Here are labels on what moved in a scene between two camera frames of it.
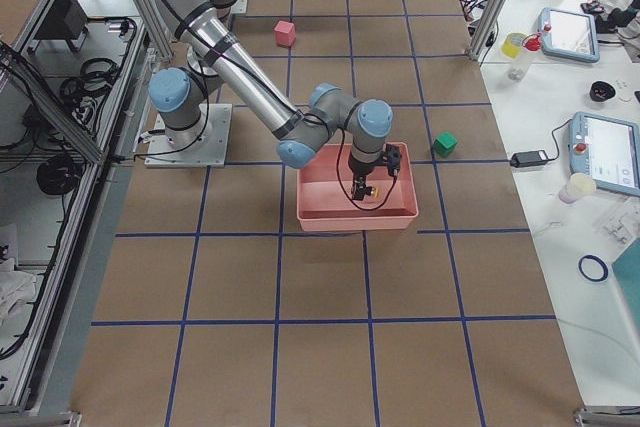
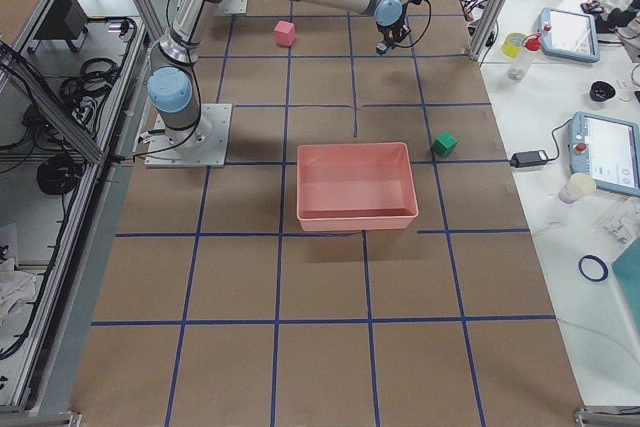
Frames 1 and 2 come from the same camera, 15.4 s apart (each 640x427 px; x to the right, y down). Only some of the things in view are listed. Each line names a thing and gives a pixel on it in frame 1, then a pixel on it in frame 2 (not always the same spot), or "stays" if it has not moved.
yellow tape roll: (511, 44) stays
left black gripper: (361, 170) → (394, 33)
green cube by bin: (444, 144) stays
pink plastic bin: (324, 194) stays
